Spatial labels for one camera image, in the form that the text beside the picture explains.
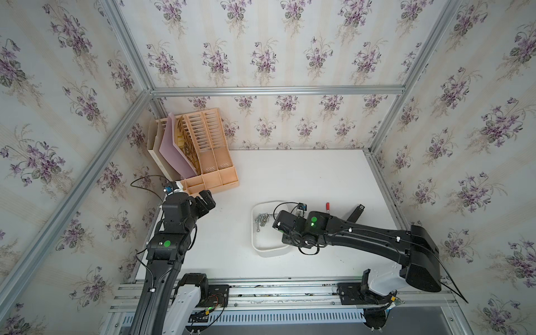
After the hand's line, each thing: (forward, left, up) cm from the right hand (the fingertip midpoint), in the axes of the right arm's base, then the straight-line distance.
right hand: (288, 239), depth 77 cm
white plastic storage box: (+1, +8, -6) cm, 10 cm away
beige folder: (+37, +56, +20) cm, 70 cm away
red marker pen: (+20, -20, -10) cm, 30 cm away
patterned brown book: (+43, +48, +8) cm, 65 cm away
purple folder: (+28, +47, +17) cm, 57 cm away
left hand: (+9, +30, +14) cm, 35 cm away
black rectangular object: (+17, -33, -11) cm, 38 cm away
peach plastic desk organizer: (+55, +46, +2) cm, 72 cm away
